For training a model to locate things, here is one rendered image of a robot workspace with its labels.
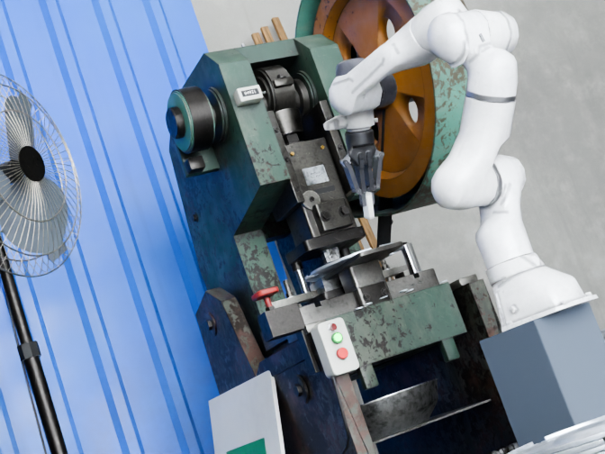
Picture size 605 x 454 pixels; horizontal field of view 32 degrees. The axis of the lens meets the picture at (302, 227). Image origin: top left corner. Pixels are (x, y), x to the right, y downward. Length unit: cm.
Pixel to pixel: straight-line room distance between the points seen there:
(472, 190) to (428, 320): 65
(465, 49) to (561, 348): 66
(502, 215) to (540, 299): 21
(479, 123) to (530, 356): 51
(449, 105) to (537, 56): 233
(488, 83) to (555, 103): 294
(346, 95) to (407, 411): 88
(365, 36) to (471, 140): 112
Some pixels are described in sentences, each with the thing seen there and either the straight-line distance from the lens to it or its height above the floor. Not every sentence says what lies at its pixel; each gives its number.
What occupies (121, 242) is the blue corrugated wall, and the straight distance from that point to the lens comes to 408.
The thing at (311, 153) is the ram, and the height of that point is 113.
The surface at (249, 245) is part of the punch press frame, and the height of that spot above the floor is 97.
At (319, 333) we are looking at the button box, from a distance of 262.
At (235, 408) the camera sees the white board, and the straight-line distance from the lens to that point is 326.
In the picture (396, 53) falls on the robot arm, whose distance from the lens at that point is 251.
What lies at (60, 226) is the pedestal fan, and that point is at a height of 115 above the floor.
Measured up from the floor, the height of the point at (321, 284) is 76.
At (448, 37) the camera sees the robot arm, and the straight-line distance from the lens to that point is 233.
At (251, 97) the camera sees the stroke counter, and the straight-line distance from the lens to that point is 297.
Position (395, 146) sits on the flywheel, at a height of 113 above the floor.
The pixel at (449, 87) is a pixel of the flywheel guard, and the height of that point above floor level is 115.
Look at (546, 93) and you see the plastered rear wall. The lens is 525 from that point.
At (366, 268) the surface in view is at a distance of 291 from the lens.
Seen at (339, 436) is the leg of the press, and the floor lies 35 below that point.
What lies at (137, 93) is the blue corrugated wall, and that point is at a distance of 431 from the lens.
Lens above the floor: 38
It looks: 11 degrees up
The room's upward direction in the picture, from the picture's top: 19 degrees counter-clockwise
